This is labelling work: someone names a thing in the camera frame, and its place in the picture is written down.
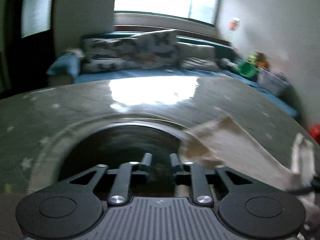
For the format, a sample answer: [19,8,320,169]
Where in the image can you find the cream white garment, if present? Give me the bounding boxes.
[177,114,320,233]

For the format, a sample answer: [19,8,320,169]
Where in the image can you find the black round induction cooktop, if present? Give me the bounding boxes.
[58,125,181,181]

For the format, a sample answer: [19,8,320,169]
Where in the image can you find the red plastic stool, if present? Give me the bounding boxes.
[309,124,320,144]

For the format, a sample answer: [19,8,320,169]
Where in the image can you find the green plastic bucket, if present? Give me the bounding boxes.
[239,61,257,79]

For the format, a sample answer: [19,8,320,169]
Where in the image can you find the clear plastic storage box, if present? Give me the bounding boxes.
[257,69,290,97]

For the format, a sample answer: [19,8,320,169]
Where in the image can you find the grey plain cushion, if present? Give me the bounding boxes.
[178,42,219,72]

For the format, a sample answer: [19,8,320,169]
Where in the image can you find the blue corner sofa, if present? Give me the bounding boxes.
[47,32,299,118]

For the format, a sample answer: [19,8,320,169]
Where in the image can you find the long butterfly print pillow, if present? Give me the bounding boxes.
[81,37,138,74]

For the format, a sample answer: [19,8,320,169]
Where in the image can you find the stuffed toy doll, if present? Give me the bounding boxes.
[247,52,269,70]

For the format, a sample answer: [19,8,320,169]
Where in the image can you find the square butterfly print pillow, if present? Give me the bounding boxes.
[131,29,180,68]

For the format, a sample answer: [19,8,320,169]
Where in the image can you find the colourful pinwheel toy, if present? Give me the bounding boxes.
[228,17,240,31]

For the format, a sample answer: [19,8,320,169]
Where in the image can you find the dark door with glass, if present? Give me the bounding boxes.
[1,0,55,98]

